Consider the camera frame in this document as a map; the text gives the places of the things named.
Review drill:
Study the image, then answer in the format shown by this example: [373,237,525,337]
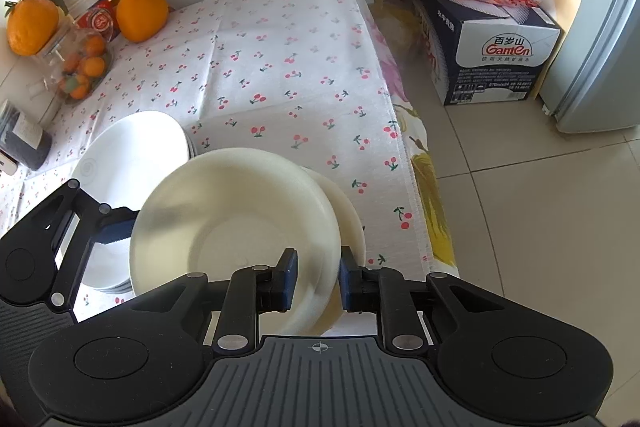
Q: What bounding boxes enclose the large orange with leaves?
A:
[5,0,61,56]

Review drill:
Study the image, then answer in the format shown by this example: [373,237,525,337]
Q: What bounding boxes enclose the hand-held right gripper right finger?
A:
[340,246,507,353]

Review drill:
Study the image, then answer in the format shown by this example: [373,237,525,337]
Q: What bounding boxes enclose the floral cloth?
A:
[367,2,461,269]

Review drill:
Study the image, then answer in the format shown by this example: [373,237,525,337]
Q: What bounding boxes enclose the large cream bowl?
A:
[300,166,367,338]

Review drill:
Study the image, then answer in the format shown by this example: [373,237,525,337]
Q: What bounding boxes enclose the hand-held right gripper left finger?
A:
[131,248,300,354]

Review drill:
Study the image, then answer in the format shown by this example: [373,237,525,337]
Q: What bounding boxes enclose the glass jar of small oranges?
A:
[30,24,116,106]

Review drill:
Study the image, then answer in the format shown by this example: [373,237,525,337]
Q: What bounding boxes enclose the small cream bowl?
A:
[129,147,344,338]

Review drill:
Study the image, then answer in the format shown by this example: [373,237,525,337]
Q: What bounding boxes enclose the tan cardboard sheet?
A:
[537,0,584,100]

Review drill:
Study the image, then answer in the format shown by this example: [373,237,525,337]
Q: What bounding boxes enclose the red paper cup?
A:
[80,4,121,42]

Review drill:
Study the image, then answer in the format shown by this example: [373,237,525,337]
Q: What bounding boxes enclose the dark blue cardboard box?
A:
[412,0,562,108]

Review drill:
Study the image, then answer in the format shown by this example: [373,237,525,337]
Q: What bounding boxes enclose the silver refrigerator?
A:
[512,0,640,136]

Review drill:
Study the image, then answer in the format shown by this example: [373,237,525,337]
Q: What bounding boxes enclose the dark grain storage jar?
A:
[0,99,53,171]

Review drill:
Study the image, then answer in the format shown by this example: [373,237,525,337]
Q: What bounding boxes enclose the white plate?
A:
[75,111,188,293]

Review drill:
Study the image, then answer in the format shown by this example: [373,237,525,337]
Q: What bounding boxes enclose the cherry print tablecloth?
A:
[0,0,435,323]

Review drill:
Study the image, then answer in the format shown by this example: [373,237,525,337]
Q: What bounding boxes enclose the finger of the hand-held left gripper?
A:
[30,180,137,306]

